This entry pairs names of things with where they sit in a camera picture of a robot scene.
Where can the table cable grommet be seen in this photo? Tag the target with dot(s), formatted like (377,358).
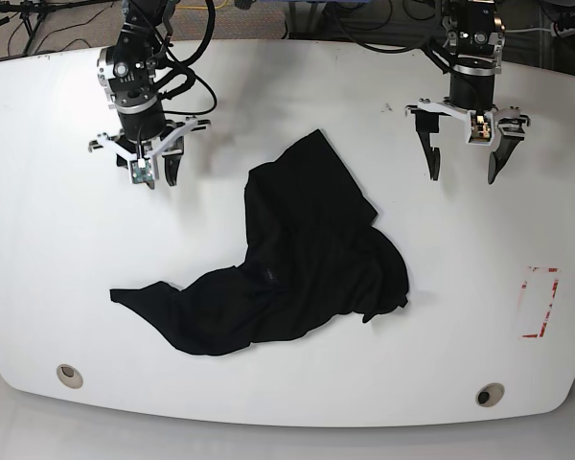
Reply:
(490,395)
(69,376)

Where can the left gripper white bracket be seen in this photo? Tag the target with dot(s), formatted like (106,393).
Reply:
(470,96)

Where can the red tape rectangle marking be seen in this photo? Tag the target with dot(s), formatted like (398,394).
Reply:
(537,295)

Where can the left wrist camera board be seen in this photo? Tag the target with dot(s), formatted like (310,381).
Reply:
(480,127)

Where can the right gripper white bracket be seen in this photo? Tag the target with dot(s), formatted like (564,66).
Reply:
(150,134)

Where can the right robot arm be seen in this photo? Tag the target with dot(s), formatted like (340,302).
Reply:
(139,73)

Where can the white power strip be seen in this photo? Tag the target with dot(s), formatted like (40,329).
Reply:
(564,25)

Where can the left table cable grommet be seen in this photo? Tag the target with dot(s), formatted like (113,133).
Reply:
(69,376)

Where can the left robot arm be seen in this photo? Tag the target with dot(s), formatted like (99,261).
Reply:
(472,58)

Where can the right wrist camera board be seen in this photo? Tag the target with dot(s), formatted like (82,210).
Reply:
(142,171)

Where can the right table cable grommet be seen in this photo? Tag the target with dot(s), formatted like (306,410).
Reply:
(490,395)

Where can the black T-shirt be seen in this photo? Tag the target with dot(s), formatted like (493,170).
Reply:
(313,253)

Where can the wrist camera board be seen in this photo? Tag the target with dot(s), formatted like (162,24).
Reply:
(480,127)
(142,171)

